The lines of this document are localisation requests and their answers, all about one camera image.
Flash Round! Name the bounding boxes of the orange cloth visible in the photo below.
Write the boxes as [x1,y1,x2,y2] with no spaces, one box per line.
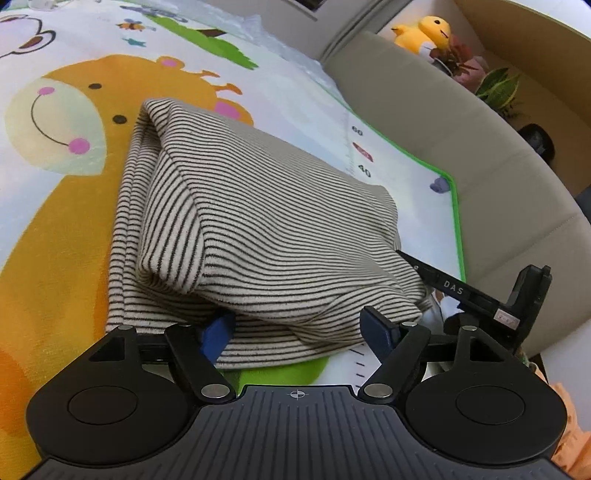
[549,381,591,480]

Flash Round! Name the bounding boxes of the yellow plush duck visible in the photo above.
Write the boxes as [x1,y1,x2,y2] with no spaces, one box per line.
[392,15,452,57]

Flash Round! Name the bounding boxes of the beige striped pants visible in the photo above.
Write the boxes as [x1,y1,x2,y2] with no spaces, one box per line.
[105,97,428,371]

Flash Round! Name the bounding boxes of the beige sofa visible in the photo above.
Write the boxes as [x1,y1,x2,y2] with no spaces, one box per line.
[322,30,591,370]

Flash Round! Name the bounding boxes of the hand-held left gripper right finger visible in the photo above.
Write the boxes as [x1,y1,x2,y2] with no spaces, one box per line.
[359,307,528,404]

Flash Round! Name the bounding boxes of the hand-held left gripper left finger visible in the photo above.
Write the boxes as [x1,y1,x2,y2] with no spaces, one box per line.
[89,314,235,402]

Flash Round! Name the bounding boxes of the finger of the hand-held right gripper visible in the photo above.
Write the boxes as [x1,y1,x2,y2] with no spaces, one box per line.
[396,249,502,319]

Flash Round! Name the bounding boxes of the red leaf potted plant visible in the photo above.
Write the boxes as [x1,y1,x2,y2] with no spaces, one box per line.
[429,36,490,90]

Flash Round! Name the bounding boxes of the cartoon animal play mat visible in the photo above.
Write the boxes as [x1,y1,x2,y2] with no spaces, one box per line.
[0,0,467,480]

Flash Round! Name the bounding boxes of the black round object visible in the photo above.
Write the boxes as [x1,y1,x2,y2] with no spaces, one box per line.
[518,124,555,162]

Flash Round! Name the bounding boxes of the wooden shelf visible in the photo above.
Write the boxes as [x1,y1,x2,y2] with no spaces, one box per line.
[452,0,591,195]

